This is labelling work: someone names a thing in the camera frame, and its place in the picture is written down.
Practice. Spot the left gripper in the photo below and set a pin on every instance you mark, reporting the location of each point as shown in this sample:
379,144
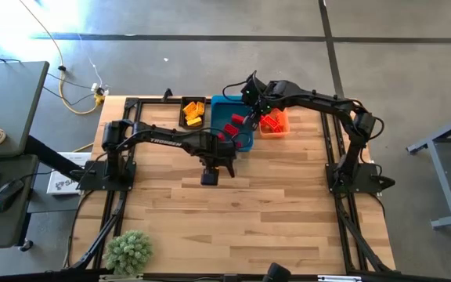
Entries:
215,150

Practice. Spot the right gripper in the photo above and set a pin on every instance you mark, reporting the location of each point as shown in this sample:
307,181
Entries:
276,94

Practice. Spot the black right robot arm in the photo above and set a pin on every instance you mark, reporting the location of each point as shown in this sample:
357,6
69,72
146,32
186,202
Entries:
319,102

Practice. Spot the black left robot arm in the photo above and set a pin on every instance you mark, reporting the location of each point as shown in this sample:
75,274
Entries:
163,140

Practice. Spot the blue plastic bin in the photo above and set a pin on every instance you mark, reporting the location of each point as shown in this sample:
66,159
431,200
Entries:
219,113

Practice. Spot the orange plastic bin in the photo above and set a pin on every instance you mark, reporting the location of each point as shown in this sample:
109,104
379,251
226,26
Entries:
284,131

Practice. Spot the black mesh bin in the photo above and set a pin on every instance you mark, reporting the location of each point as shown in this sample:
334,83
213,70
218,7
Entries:
181,113

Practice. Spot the green artificial plant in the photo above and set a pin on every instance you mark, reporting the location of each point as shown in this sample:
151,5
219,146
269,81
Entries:
128,252

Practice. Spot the yellow plug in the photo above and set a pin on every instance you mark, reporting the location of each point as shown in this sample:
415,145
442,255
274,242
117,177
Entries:
99,100

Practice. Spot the white power adapter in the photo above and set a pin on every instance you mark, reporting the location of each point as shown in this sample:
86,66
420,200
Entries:
97,89

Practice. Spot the white printed box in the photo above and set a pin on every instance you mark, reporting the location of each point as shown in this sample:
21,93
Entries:
63,186

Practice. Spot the black diagonal bar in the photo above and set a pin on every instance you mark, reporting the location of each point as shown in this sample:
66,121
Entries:
49,156

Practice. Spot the grey metal trestle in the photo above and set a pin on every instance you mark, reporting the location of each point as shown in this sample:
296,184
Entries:
441,176

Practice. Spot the black caster wheel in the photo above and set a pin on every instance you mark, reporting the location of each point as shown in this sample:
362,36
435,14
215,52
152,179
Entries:
26,245

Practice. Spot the black computer mouse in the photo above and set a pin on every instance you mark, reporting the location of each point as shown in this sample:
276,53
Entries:
7,195

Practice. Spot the black aluminium frame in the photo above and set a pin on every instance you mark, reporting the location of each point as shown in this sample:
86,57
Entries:
329,129

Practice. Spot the black frame clamp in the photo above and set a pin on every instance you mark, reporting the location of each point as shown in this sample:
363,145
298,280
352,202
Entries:
167,95

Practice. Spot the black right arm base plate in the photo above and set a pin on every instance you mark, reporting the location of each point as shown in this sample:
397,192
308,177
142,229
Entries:
366,187

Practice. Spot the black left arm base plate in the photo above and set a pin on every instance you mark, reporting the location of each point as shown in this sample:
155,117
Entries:
92,182

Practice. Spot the silver bracket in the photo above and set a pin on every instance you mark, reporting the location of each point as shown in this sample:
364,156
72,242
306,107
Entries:
339,278
120,277

